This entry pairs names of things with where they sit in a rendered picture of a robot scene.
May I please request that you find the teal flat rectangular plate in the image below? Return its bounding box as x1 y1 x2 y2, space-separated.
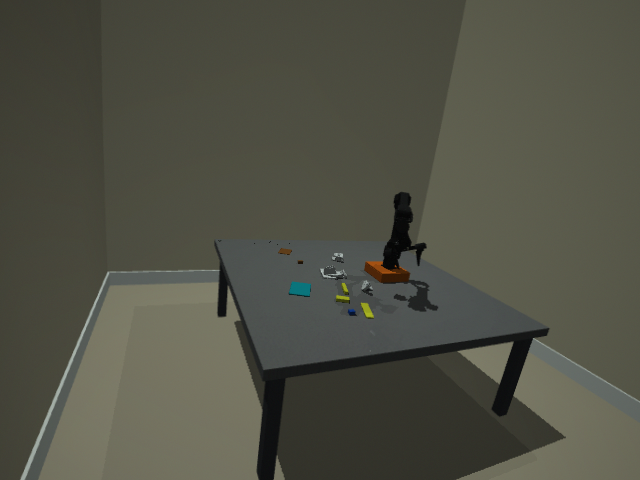
289 282 311 297

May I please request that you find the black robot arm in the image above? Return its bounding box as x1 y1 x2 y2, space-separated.
381 192 413 269

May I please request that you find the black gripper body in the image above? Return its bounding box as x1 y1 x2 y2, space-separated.
384 233 427 256

